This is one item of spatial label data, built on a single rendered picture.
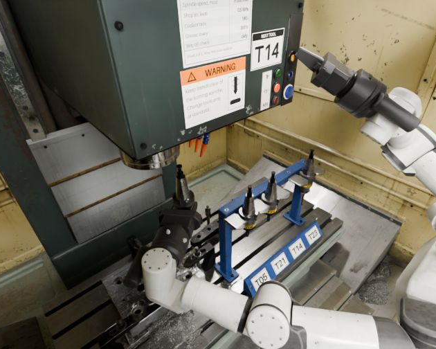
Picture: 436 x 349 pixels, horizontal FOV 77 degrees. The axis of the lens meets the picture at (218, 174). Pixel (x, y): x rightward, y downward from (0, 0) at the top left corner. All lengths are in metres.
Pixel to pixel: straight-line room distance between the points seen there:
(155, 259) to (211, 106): 0.34
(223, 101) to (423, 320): 0.53
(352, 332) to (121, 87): 0.56
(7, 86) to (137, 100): 0.66
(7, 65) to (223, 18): 0.71
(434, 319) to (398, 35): 1.02
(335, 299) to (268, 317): 0.84
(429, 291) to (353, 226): 0.90
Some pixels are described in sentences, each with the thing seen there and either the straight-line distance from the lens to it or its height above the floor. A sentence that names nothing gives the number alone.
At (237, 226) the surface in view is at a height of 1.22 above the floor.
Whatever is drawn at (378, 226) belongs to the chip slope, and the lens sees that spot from 1.60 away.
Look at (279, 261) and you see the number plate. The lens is 1.15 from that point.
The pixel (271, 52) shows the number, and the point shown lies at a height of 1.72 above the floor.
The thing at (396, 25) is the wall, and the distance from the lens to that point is 1.36.
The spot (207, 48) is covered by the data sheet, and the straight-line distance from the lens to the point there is 0.53.
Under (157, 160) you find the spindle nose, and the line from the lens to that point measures 0.69.
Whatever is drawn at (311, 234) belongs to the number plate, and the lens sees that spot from 1.28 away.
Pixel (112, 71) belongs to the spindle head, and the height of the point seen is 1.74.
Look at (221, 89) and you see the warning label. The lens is 0.56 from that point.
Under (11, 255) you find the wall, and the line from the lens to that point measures 1.86.
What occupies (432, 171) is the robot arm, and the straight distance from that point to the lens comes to 0.97.
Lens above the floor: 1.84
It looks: 35 degrees down
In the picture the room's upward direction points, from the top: 2 degrees counter-clockwise
